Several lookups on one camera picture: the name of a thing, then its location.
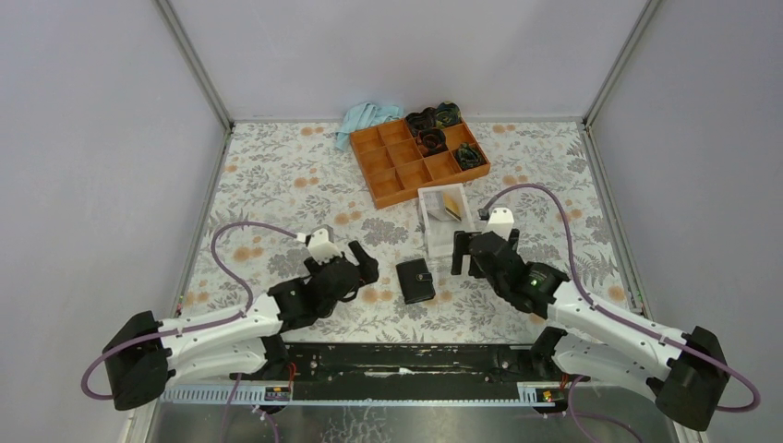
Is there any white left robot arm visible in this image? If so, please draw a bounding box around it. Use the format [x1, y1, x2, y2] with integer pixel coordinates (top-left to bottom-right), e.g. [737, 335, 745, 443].
[103, 230, 379, 411]

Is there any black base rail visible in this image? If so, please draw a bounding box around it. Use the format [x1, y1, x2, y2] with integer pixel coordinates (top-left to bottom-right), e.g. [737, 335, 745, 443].
[242, 342, 566, 402]

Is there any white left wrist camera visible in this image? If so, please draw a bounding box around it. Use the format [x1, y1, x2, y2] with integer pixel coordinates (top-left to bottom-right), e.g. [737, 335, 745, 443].
[295, 225, 342, 264]

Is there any black leather card holder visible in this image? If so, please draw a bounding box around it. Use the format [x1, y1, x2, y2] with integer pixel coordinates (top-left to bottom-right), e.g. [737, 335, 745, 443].
[395, 258, 436, 305]

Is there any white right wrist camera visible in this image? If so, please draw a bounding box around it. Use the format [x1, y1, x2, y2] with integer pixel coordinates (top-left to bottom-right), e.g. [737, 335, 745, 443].
[478, 208, 514, 240]

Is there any stack of cards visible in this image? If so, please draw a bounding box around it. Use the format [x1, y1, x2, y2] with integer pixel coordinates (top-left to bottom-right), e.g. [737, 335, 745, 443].
[423, 191, 449, 222]

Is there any dark rolled sock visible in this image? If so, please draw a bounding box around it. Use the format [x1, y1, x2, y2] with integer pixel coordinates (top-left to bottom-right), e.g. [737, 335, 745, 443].
[453, 142, 487, 171]
[434, 102, 463, 129]
[404, 107, 437, 138]
[416, 127, 448, 157]

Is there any orange compartment tray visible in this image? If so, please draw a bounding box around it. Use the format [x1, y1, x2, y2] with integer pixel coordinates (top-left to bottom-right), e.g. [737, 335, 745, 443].
[350, 120, 491, 209]

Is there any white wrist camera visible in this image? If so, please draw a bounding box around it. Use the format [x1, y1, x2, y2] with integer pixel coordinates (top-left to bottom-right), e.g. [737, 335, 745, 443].
[478, 208, 514, 240]
[295, 225, 342, 264]

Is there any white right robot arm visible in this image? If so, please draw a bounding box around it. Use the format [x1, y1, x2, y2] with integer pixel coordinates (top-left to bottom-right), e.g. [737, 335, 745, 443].
[452, 231, 729, 431]

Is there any floral patterned table mat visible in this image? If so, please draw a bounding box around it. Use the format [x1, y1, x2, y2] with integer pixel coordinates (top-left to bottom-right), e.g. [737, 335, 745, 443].
[182, 122, 629, 344]

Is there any light blue cloth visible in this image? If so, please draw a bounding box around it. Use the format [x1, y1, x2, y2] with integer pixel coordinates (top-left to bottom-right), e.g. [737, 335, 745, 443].
[335, 102, 404, 151]

